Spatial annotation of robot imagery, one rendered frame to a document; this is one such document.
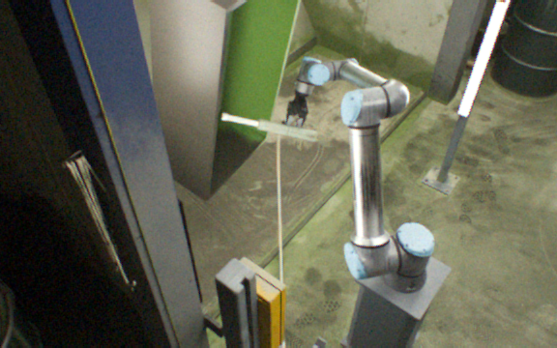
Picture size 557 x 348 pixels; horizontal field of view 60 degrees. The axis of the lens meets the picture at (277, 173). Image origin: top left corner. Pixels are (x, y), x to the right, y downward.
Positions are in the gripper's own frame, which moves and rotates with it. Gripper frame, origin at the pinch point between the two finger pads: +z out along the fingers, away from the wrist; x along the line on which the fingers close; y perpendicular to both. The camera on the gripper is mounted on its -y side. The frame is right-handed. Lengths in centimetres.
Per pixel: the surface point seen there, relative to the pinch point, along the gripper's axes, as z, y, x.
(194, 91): -11, -19, 53
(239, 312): 8, -146, 52
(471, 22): -88, 85, -134
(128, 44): -33, -109, 83
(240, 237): 78, 35, -2
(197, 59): -25, -28, 57
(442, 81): -44, 113, -149
